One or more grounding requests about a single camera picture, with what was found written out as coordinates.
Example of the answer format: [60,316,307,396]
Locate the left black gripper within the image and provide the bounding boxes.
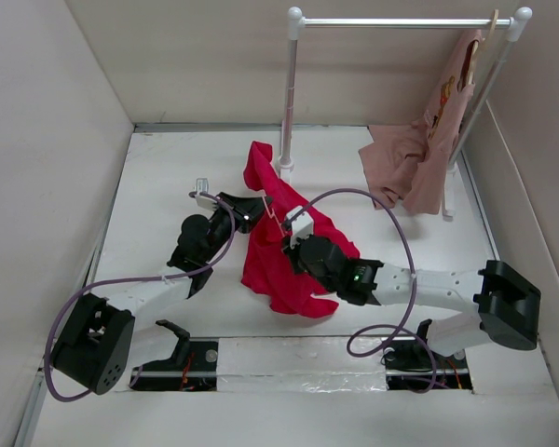
[201,193,272,263]

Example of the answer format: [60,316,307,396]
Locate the pink wire hanger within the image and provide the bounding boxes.
[261,196,289,239]

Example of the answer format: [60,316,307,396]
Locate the red t shirt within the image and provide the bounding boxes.
[241,142,338,318]

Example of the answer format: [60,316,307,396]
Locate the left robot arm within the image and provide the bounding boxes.
[44,192,272,402]

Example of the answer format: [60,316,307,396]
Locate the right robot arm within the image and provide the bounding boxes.
[281,236,541,366]

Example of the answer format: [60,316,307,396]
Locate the pink shirt on floor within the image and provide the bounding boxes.
[359,121,427,208]

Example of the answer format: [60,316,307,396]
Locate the hanging pink printed shirt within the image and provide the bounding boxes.
[403,30,483,214]

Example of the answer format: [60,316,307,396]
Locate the wooden hanger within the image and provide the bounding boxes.
[464,8,499,85]

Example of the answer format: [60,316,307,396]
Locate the white clothes rack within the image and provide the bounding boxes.
[278,7,533,220]

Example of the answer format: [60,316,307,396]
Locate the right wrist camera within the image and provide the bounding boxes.
[284,206,314,249]

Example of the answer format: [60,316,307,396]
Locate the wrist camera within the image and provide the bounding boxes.
[188,177,219,211]
[284,206,314,249]

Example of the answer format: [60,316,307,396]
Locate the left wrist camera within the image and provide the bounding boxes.
[188,177,219,211]

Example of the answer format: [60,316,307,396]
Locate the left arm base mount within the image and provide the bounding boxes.
[128,319,219,392]

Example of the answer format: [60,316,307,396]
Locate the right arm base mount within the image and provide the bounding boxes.
[380,329,472,393]

